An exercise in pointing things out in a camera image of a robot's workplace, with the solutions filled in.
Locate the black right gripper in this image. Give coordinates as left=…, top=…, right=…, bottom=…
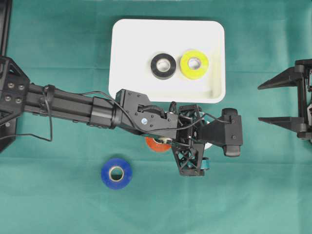
left=257, top=59, right=312, bottom=141

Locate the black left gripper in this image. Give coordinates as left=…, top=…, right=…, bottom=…
left=172, top=104, right=210, bottom=176

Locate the white tape roll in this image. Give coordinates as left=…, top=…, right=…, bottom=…
left=204, top=143, right=212, bottom=150

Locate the yellow tape roll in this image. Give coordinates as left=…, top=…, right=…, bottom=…
left=180, top=50, right=209, bottom=80

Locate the black tape roll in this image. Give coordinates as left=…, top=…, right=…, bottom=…
left=150, top=53, right=176, bottom=80

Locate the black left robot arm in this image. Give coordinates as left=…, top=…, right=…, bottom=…
left=0, top=57, right=207, bottom=176

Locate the red tape roll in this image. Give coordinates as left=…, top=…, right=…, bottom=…
left=145, top=137, right=171, bottom=153

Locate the blue tape roll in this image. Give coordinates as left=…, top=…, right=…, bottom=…
left=101, top=158, right=133, bottom=190

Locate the white rectangular plastic tray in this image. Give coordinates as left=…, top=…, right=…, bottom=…
left=108, top=19, right=226, bottom=103

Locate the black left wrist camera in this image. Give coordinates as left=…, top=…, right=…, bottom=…
left=197, top=108, right=243, bottom=157

